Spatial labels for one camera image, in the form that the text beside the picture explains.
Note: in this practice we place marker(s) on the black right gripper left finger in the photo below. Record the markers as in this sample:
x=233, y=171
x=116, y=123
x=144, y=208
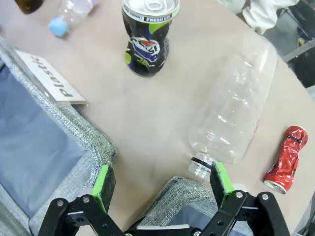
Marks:
x=101, y=186

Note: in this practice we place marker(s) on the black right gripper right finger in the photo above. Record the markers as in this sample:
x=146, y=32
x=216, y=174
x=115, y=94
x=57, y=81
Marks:
x=221, y=182

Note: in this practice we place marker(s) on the crushed red soda can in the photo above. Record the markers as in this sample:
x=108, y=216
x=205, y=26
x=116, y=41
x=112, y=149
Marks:
x=288, y=159

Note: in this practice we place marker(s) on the large clear plastic bottle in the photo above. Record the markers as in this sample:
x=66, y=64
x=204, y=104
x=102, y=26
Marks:
x=233, y=110

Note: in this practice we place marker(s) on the crushed black soda can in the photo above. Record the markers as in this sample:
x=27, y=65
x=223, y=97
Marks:
x=147, y=49

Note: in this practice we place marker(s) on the small clear bottle blue cap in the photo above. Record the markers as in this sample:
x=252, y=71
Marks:
x=59, y=25

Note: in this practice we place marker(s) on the brown glass bottle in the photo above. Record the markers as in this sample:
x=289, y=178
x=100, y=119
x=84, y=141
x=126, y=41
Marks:
x=29, y=6

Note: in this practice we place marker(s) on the gray fabric basket for cans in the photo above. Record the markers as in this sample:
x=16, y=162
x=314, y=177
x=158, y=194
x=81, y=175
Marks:
x=182, y=191

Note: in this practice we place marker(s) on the gray fabric basket for plastic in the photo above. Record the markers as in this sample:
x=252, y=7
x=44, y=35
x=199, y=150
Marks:
x=37, y=147

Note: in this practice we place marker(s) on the white Plastic label card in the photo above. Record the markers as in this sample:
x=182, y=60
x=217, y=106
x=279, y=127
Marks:
x=49, y=76

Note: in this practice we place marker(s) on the person in white jacket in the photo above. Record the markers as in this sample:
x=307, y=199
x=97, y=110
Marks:
x=261, y=14

